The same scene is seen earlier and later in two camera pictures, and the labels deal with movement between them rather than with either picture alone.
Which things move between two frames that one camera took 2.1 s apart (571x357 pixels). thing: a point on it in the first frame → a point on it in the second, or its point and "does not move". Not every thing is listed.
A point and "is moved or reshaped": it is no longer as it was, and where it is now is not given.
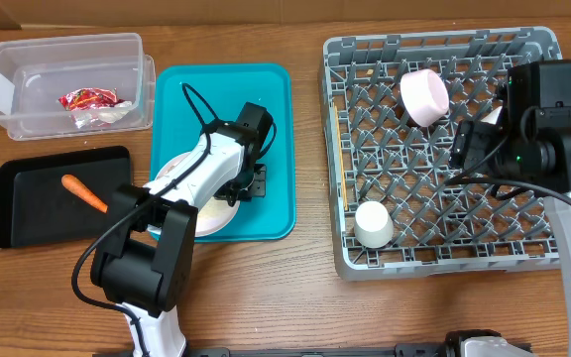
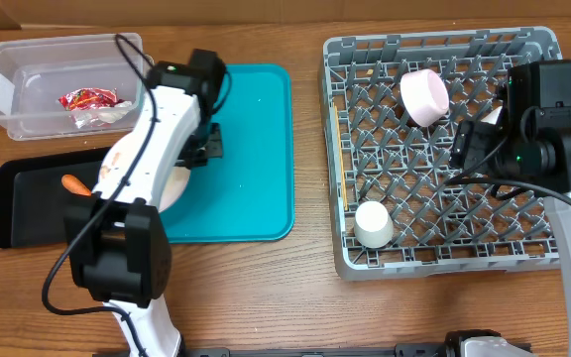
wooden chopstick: [340, 150] does not move
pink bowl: [424, 96] does not move
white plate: [213, 216] is moved or reshaped
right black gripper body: [473, 146] does not move
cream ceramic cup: [373, 226] does not move
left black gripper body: [249, 183] → [201, 144]
